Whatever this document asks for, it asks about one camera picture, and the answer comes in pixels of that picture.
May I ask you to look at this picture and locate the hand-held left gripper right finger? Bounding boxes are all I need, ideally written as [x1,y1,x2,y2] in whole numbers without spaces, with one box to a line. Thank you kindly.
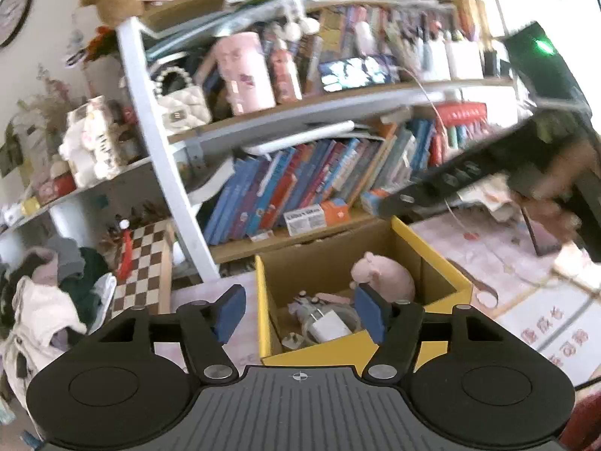
[354,282,517,383]

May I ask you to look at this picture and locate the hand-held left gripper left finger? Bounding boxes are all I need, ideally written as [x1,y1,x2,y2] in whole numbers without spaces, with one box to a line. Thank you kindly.
[87,284,247,383]

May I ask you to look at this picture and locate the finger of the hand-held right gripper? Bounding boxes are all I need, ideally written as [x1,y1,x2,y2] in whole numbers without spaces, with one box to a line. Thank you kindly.
[379,120,545,221]

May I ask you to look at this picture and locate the pink plush pig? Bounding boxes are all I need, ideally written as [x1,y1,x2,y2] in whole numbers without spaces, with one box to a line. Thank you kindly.
[350,251,417,304]

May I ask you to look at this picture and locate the white charger block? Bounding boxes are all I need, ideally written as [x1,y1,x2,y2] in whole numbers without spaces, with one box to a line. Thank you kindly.
[305,307,354,343]

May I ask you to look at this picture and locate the grey toy car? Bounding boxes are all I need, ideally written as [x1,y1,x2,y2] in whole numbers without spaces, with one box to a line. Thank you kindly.
[287,291,325,320]

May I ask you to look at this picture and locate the yellow cardboard box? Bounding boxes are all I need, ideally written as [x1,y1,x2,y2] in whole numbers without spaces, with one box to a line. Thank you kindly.
[254,216,474,367]

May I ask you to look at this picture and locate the person's right hand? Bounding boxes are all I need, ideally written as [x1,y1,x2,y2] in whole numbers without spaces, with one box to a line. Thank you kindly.
[512,140,593,241]

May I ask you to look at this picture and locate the stack of papers and books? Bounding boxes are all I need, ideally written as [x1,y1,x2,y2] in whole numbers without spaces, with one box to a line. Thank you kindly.
[451,174,522,221]

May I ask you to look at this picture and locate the red box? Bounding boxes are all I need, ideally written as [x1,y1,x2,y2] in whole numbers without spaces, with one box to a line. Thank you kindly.
[434,102,489,125]

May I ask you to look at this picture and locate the white pen holder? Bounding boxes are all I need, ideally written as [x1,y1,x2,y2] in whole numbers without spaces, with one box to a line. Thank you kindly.
[444,40,484,80]

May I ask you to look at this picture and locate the wooden chessboard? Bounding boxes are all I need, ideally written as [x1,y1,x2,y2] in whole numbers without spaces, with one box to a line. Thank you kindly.
[110,218,174,322]

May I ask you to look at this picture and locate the orange small box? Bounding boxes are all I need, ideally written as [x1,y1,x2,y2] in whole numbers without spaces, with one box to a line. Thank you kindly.
[322,200,350,226]

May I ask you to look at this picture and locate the clear pen cup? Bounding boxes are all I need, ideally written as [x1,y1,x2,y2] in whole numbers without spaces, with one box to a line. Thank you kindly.
[418,42,447,83]

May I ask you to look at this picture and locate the white printed small box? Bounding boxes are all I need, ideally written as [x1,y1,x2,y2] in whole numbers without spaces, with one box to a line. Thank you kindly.
[284,207,326,236]

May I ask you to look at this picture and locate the black smartphone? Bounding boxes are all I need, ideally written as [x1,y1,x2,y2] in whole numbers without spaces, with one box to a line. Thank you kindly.
[521,207,562,258]

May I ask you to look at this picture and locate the red tassel ornament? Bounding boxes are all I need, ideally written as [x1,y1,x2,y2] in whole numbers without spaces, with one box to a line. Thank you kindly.
[115,220,134,280]

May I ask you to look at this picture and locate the row of blue books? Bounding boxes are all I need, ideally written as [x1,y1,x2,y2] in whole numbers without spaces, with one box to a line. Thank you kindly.
[203,117,439,247]

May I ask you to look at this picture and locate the white printed booklet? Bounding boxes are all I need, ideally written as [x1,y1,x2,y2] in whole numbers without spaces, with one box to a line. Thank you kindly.
[554,239,601,292]

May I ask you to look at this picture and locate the white printed table mat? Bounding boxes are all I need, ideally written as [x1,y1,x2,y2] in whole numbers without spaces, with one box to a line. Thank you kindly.
[446,244,597,386]

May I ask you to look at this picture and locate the pile of clothes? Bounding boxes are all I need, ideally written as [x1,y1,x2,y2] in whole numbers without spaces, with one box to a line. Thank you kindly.
[0,235,118,414]

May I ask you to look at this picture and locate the white side shelf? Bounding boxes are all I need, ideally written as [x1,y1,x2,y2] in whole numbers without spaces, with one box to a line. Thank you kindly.
[0,155,156,236]

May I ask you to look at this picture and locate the white quilted pearl handbag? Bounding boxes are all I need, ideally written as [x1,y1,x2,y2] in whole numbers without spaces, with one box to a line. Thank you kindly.
[153,67,213,133]

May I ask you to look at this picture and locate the white metal bookshelf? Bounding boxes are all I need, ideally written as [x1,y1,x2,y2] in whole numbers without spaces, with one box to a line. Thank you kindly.
[115,0,522,283]

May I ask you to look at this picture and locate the white decorative ornament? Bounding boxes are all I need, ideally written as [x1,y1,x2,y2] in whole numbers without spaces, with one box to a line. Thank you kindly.
[60,96,128,188]

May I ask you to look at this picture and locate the pink tumbler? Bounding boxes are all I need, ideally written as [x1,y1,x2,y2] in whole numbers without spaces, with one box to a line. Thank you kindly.
[213,33,277,116]

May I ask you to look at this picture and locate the dried flowers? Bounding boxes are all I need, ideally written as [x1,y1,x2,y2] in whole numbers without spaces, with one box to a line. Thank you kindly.
[16,63,90,123]

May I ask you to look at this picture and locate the white charging cable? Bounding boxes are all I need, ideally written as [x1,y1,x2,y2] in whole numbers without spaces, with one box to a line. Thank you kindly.
[399,68,470,236]

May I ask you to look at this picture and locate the wall clock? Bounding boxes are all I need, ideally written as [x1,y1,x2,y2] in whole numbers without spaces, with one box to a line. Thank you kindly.
[0,0,36,50]

